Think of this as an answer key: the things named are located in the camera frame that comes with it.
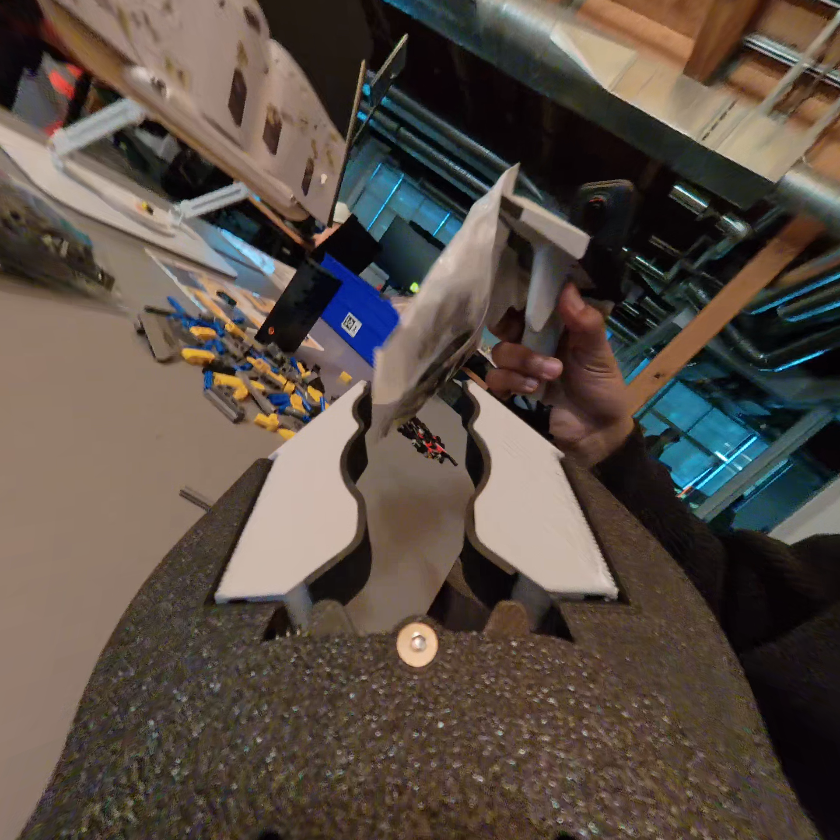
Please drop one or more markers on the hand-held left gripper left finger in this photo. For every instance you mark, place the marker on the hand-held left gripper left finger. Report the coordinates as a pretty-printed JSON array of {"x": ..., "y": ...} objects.
[{"x": 295, "y": 518}]

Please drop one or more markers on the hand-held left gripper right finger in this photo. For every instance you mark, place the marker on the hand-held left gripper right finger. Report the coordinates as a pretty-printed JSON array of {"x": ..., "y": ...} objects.
[{"x": 538, "y": 518}]

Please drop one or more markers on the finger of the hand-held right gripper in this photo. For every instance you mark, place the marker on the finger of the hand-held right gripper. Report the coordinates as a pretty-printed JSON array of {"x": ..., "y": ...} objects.
[{"x": 551, "y": 229}]

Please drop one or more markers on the clear bag of small pieces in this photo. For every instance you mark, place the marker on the clear bag of small pieces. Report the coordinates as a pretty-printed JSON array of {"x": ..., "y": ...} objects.
[{"x": 439, "y": 315}]

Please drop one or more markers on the blue plastic bin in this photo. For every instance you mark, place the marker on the blue plastic bin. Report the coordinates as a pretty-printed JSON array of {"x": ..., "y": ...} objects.
[{"x": 367, "y": 295}]

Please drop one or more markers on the person's right hand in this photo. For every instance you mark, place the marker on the person's right hand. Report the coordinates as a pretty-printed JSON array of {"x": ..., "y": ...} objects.
[{"x": 590, "y": 394}]

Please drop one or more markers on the dark grey axle rod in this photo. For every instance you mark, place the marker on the dark grey axle rod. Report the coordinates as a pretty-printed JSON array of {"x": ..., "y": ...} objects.
[{"x": 195, "y": 499}]

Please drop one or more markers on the pile of black pins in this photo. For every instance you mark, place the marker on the pile of black pins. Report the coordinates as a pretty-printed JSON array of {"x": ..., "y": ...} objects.
[{"x": 426, "y": 446}]

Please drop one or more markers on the large dark monitor screen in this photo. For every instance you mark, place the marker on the large dark monitor screen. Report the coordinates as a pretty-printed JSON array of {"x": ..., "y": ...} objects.
[{"x": 420, "y": 256}]

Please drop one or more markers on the pile of yellow blue pieces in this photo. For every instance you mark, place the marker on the pile of yellow blue pieces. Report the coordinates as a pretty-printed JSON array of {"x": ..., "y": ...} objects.
[{"x": 229, "y": 380}]

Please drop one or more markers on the black perforated block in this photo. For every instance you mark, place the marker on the black perforated block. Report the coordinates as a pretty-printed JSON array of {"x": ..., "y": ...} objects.
[{"x": 295, "y": 308}]

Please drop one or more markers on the white instruction booklet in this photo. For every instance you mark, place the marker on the white instruction booklet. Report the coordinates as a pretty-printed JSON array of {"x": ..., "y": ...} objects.
[{"x": 197, "y": 85}]

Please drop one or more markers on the white booklet stand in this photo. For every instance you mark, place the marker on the white booklet stand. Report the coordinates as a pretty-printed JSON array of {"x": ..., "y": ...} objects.
[{"x": 79, "y": 187}]

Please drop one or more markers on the wooden post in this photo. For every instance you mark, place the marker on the wooden post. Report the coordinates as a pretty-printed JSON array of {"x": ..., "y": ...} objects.
[{"x": 722, "y": 315}]

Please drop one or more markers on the rectangular metal duct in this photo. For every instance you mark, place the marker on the rectangular metal duct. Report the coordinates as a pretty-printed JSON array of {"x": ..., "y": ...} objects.
[{"x": 656, "y": 124}]

